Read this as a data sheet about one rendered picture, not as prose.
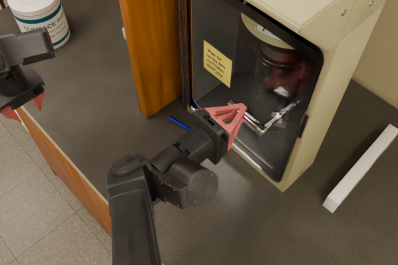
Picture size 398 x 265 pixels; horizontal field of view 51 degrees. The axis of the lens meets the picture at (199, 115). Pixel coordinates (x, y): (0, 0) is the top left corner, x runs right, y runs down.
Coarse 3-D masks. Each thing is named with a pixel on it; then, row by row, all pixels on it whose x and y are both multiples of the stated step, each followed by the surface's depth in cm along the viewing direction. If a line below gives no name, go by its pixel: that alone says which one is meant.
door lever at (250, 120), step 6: (228, 102) 76; (234, 102) 76; (246, 114) 75; (276, 114) 75; (246, 120) 74; (252, 120) 74; (270, 120) 74; (276, 120) 74; (282, 120) 74; (252, 126) 74; (258, 126) 73; (264, 126) 73; (270, 126) 74; (258, 132) 73; (264, 132) 73
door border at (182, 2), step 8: (184, 0) 77; (184, 8) 78; (184, 16) 80; (184, 24) 82; (184, 32) 83; (184, 40) 85; (184, 48) 87; (184, 56) 89; (184, 64) 92; (184, 72) 94; (184, 80) 96; (184, 88) 99
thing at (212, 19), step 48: (192, 0) 75; (240, 0) 65; (192, 48) 85; (240, 48) 72; (288, 48) 62; (192, 96) 98; (240, 96) 81; (288, 96) 69; (240, 144) 93; (288, 144) 78
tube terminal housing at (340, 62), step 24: (360, 0) 52; (384, 0) 60; (360, 24) 59; (336, 48) 58; (360, 48) 66; (336, 72) 65; (312, 96) 67; (336, 96) 75; (312, 120) 72; (312, 144) 85; (288, 168) 86
